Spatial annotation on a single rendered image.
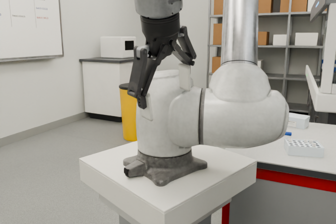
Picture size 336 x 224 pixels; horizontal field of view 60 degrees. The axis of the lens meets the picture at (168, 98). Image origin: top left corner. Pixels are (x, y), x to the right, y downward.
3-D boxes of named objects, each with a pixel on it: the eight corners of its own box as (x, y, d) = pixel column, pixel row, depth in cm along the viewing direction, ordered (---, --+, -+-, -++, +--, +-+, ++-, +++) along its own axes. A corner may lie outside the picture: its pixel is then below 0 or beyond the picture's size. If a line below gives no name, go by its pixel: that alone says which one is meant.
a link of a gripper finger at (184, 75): (178, 63, 68) (180, 62, 68) (179, 88, 72) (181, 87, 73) (188, 66, 66) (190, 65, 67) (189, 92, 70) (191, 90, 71)
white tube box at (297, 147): (287, 155, 110) (288, 145, 109) (283, 147, 118) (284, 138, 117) (323, 157, 108) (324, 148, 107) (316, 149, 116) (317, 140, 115)
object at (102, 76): (82, 118, 442) (77, 36, 418) (125, 103, 543) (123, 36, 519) (121, 124, 411) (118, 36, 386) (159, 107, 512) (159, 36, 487)
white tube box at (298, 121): (277, 124, 149) (278, 114, 148) (283, 121, 155) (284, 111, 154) (304, 129, 141) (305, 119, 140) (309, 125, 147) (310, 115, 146)
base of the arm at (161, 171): (109, 167, 83) (108, 149, 82) (168, 148, 97) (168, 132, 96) (147, 193, 69) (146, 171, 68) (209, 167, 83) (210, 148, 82)
